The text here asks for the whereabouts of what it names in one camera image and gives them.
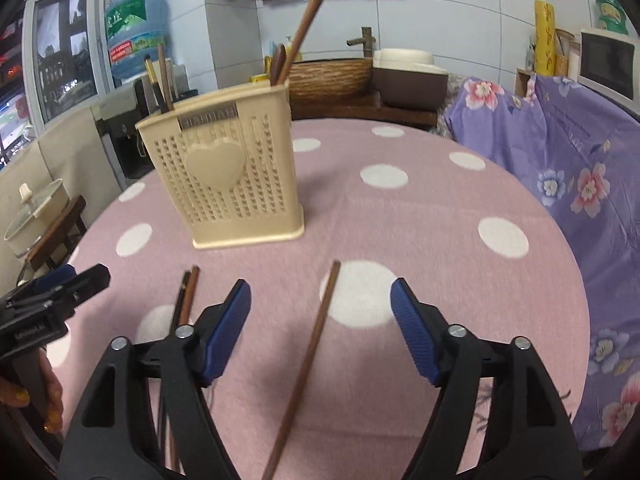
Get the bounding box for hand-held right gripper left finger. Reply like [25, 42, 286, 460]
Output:
[55, 279, 252, 480]

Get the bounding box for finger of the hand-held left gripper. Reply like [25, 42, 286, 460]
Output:
[10, 263, 111, 322]
[0, 264, 77, 311]

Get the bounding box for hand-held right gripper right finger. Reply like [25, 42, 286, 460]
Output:
[390, 277, 583, 480]

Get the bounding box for cream plastic utensil holder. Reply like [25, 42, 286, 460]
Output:
[136, 82, 306, 251]

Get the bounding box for person's left hand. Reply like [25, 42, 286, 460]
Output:
[0, 350, 64, 436]

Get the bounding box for dark wooden stool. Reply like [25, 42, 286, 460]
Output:
[27, 195, 89, 272]

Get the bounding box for white pot with lid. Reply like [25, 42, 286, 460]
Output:
[4, 179, 69, 259]

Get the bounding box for pink polka dot tablecloth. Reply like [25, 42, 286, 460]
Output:
[47, 119, 592, 480]

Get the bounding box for grey water dispenser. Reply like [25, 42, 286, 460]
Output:
[92, 59, 202, 182]

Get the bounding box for dark wooden counter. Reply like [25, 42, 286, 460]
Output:
[290, 91, 442, 129]

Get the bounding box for purple floral cloth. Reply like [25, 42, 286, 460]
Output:
[442, 72, 640, 452]

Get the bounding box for white cup stack tube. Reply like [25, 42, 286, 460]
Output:
[165, 57, 189, 102]

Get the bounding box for sliding glass window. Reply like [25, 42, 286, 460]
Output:
[20, 0, 115, 128]

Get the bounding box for brown and white cooker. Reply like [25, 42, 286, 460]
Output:
[372, 48, 449, 111]

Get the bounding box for blue water jug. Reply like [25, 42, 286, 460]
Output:
[104, 0, 169, 82]

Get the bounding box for bronze faucet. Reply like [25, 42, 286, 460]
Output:
[346, 26, 375, 59]

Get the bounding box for woven utensil basket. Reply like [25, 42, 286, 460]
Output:
[555, 29, 582, 79]

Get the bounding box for yellow wrapped roll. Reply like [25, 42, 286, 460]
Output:
[533, 0, 557, 77]

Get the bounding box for white microwave oven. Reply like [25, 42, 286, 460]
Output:
[577, 28, 640, 112]

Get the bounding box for stack of green bowls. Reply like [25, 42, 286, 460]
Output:
[592, 0, 632, 37]

